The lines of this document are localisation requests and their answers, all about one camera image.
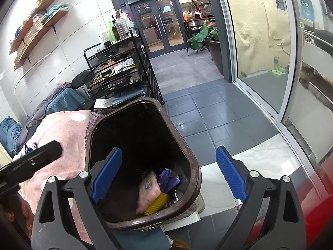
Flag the black metal mesh cart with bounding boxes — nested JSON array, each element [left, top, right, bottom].
[[84, 27, 164, 110]]

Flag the grey blanket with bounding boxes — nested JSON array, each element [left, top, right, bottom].
[[32, 82, 76, 125]]

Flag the dark plant pot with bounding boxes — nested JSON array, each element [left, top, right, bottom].
[[207, 39, 225, 76]]

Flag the green bottle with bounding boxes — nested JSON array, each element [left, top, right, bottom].
[[107, 14, 117, 42]]

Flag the white pet water dispenser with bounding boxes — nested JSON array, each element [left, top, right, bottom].
[[271, 55, 289, 76]]

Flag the grey paper sheets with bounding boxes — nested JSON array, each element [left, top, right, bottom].
[[93, 98, 123, 110]]

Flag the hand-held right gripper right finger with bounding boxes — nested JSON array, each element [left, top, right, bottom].
[[213, 146, 307, 250]]

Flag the wooden wall shelf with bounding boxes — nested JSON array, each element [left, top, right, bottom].
[[9, 0, 63, 55], [14, 12, 68, 71]]

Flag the black legged table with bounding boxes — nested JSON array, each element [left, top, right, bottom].
[[183, 18, 209, 57]]

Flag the clear plastic bottle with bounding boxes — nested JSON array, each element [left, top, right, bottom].
[[114, 10, 130, 41]]

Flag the red glossy panel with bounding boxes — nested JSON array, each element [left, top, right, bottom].
[[242, 159, 333, 250]]

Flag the purple wrapper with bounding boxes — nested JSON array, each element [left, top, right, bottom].
[[159, 169, 181, 194]]

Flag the blue cloth pile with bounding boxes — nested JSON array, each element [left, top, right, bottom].
[[0, 117, 24, 155]]

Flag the white framed glass door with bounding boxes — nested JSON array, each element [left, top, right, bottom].
[[215, 0, 323, 162]]

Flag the green leafy plant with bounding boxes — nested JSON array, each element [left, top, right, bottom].
[[187, 19, 220, 50]]

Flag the yellow ribbed wrapper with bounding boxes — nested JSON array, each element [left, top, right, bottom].
[[144, 193, 169, 215]]

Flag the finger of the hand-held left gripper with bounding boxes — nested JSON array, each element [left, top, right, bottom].
[[0, 140, 63, 196]]

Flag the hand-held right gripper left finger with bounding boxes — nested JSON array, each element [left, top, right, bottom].
[[31, 147, 123, 250]]

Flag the dark glass double door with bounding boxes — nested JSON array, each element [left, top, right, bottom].
[[130, 0, 188, 58]]

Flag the brown plastic trash bin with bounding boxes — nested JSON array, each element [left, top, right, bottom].
[[84, 97, 202, 232]]

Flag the pink polka dot blanket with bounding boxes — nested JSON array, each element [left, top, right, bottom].
[[12, 109, 104, 243]]

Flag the person's left hand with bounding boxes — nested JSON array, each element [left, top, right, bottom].
[[5, 191, 35, 228]]

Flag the black stool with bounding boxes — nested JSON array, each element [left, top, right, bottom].
[[71, 69, 94, 110]]

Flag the white pump bottle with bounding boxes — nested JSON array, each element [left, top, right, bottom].
[[97, 25, 111, 48]]

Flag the pink packet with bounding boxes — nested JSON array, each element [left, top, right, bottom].
[[137, 170, 163, 214]]

